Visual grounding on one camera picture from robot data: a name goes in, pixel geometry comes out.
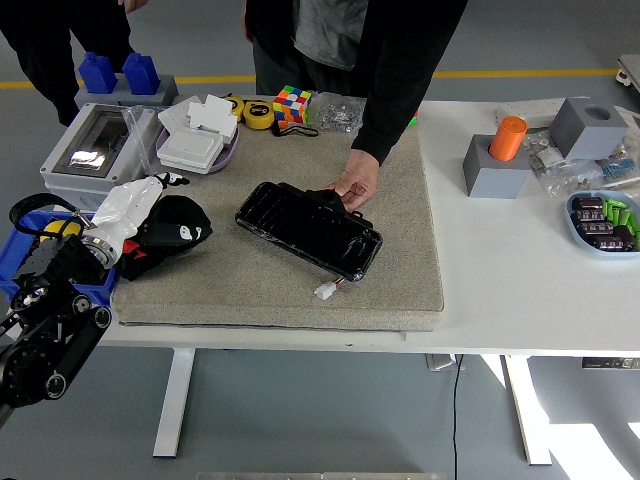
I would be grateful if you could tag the white table leg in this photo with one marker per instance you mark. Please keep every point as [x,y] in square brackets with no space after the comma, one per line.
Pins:
[525,410]
[172,400]

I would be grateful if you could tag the colourful puzzle cube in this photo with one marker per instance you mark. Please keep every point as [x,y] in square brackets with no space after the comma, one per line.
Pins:
[292,105]

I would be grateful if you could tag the black glossy panel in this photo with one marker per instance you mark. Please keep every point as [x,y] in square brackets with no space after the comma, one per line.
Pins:
[300,230]

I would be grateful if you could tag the grey electrical enclosure box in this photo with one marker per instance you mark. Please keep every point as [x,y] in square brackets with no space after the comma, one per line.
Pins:
[75,187]

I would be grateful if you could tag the white plastic part stack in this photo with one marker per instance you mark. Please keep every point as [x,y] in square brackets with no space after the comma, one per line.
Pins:
[215,112]

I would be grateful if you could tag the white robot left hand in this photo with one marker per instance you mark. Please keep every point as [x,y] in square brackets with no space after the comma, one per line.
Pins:
[125,205]

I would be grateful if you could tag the black rag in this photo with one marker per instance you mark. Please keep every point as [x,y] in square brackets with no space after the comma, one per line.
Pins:
[175,207]

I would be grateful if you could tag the grey block with round hole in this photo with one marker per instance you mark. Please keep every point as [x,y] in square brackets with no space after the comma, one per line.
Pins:
[590,135]

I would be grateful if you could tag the clear bag of screws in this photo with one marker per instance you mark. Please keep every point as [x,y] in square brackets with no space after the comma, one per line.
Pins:
[335,112]

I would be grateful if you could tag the grey block holding cylinder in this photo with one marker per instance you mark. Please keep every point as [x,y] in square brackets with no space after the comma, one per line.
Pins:
[495,177]

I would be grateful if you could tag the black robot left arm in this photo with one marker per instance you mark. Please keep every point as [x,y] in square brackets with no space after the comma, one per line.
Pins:
[50,345]

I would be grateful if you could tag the black table control box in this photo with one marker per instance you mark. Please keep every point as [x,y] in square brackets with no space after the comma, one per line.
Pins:
[610,363]

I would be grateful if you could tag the person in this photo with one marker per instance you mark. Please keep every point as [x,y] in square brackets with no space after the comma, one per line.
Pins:
[40,40]
[325,30]

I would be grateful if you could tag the green battery cell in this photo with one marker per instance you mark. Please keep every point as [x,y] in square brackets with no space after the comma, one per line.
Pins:
[625,218]
[619,205]
[608,210]
[634,224]

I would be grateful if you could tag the purple tray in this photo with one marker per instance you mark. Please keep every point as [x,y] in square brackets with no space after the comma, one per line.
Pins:
[227,157]

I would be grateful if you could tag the clear bag of metal parts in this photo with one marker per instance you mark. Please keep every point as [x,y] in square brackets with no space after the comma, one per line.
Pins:
[570,175]

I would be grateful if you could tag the grey block holder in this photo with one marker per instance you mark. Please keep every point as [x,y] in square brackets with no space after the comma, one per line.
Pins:
[167,92]

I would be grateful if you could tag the blue plastic bin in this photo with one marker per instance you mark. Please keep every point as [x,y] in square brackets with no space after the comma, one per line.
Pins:
[10,250]

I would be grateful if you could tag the person's left hand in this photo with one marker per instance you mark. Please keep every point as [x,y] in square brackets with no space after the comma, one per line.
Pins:
[362,177]

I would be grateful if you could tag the person's left forearm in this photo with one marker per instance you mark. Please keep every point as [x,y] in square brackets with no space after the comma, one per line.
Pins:
[385,125]

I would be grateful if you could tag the grey table bracket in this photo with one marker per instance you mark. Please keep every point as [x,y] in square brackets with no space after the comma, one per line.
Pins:
[442,362]

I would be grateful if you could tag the clear bag of blue resistors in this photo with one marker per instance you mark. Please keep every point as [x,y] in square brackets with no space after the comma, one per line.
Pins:
[620,167]

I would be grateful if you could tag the yellow lemon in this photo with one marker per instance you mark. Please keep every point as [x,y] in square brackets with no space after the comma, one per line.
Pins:
[55,227]

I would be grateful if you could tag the orange cylinder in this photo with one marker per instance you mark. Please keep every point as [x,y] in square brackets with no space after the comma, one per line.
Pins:
[507,137]

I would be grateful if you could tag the blue plastic block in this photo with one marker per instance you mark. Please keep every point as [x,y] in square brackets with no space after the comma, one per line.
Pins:
[141,74]
[97,72]

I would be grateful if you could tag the dark cylindrical capacitor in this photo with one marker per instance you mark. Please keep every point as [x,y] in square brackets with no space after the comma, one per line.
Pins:
[589,215]
[612,243]
[595,228]
[587,203]

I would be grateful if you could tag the grey-brown mat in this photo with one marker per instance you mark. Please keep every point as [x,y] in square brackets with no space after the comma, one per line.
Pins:
[260,300]

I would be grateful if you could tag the light blue tray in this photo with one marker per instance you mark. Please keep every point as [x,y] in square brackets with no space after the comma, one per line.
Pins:
[575,235]

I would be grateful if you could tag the green and red puzzle cube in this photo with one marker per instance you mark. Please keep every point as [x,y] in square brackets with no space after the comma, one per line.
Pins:
[414,119]

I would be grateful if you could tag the white wall switch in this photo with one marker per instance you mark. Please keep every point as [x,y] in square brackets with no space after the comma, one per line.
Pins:
[190,147]

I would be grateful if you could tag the white flat plate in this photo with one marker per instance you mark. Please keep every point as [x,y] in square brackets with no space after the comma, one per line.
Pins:
[172,115]

